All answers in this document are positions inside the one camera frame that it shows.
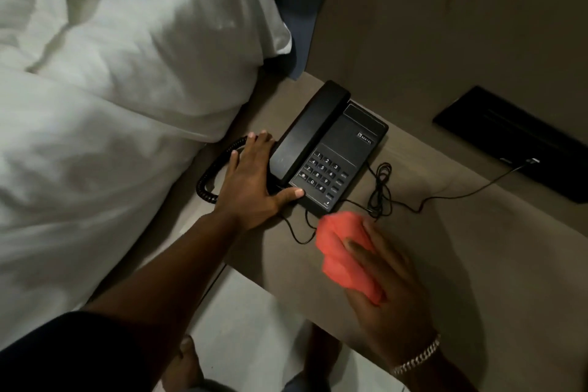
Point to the person's right hand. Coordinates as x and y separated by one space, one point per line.
395 304

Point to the person's left hand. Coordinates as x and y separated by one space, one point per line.
248 189

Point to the person's left little finger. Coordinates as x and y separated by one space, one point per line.
234 162

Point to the person's left thumb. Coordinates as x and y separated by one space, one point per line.
289 195

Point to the person's right thumb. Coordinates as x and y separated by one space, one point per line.
359 253

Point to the person's left middle finger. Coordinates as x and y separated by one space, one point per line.
262 144

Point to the red cleaning cloth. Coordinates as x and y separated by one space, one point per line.
342 249

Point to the black desk telephone base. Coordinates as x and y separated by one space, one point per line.
337 157

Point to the person's right forearm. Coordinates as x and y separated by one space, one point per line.
436 375

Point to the person's left forearm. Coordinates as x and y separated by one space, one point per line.
170 277

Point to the black telephone handset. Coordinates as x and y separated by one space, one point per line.
307 134

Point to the person's right leg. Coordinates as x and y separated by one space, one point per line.
317 359

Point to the large white pillow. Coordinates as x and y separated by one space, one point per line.
174 38

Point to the white duvet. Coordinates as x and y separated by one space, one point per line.
82 176

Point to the person's dark sleeve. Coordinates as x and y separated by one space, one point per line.
69 355

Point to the black wall socket panel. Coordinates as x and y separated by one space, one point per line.
519 139

